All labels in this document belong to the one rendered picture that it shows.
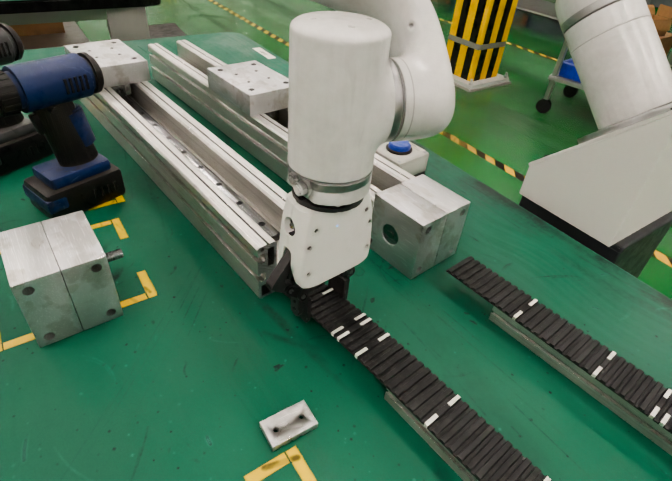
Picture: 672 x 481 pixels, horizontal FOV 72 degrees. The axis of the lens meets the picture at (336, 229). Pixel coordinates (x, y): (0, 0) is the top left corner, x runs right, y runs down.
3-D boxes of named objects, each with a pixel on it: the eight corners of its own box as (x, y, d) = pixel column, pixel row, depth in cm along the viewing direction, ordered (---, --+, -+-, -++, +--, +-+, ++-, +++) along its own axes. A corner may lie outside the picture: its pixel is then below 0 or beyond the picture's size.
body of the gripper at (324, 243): (311, 214, 42) (306, 301, 48) (390, 182, 47) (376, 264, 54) (265, 178, 46) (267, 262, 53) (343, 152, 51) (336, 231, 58)
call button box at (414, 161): (424, 181, 86) (430, 151, 82) (387, 196, 81) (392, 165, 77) (393, 163, 91) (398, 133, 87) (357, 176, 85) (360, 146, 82)
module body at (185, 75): (411, 224, 75) (421, 179, 70) (366, 246, 69) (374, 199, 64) (190, 73, 122) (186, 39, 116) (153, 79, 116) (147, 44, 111)
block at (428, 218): (465, 247, 71) (481, 196, 65) (410, 280, 64) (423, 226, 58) (421, 219, 76) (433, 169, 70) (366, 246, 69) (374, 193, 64)
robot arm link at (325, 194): (319, 195, 40) (317, 223, 42) (390, 168, 45) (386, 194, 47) (267, 156, 45) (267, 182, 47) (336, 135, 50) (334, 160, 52)
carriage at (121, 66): (153, 93, 95) (147, 60, 91) (97, 103, 89) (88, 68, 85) (124, 69, 104) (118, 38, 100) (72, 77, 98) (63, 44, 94)
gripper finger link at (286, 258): (261, 275, 46) (280, 301, 51) (318, 227, 48) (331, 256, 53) (255, 269, 47) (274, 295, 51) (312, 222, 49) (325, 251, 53)
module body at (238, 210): (320, 269, 65) (323, 220, 59) (259, 299, 59) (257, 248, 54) (116, 85, 111) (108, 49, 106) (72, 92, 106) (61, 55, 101)
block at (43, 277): (144, 307, 57) (129, 248, 51) (40, 348, 51) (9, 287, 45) (119, 261, 63) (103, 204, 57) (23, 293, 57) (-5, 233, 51)
